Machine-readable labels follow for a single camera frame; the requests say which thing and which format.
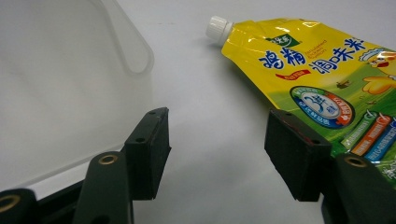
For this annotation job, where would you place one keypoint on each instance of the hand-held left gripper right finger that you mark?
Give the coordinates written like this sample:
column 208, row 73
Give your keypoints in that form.
column 299, row 158

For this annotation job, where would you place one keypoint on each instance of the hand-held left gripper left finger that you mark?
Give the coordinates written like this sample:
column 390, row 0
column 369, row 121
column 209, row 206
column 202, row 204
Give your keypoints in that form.
column 146, row 155

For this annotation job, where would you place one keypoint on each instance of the yellow spout pouch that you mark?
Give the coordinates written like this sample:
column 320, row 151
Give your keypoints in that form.
column 311, row 65

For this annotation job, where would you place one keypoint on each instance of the translucent white plastic container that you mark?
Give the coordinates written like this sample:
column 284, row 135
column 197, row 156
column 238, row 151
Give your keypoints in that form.
column 62, row 93

